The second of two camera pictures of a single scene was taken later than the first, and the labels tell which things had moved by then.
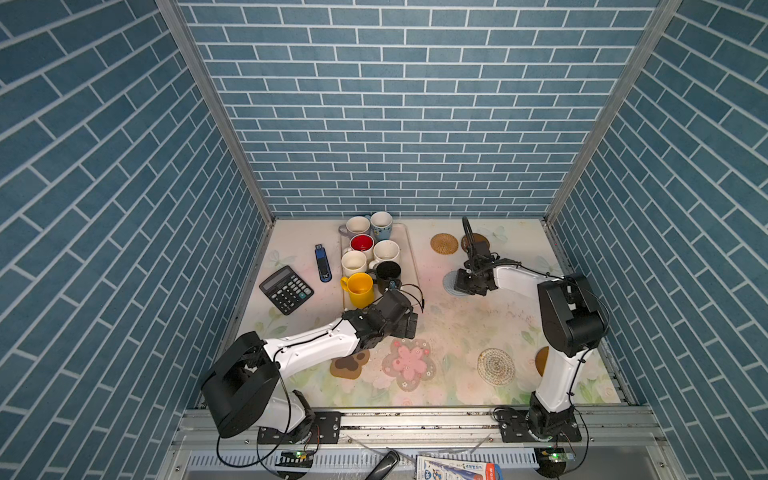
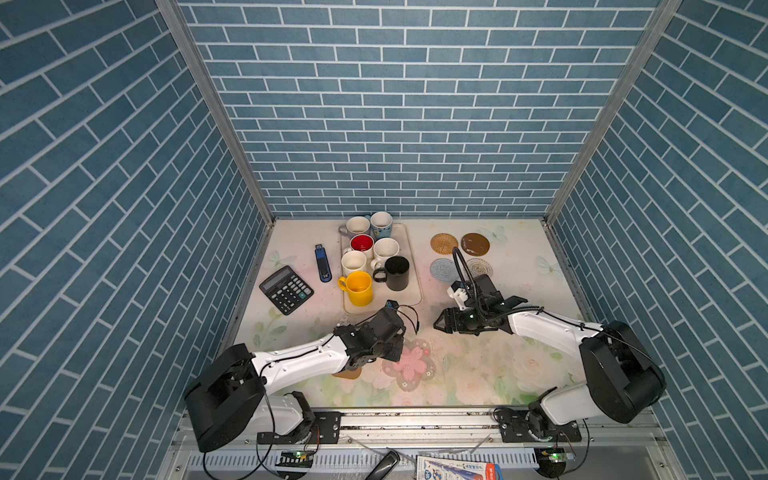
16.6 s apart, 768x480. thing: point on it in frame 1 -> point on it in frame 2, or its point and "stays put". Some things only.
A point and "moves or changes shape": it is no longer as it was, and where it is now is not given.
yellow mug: x=360 y=288 stays put
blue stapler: x=324 y=269 stays put
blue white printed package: x=436 y=468 stays put
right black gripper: x=459 y=285 -> x=452 y=323
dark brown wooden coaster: x=476 y=238 stays put
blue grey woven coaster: x=449 y=284 moves or changes shape
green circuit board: x=296 y=459 stays put
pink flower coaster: x=410 y=362 stays put
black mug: x=386 y=271 moves or changes shape
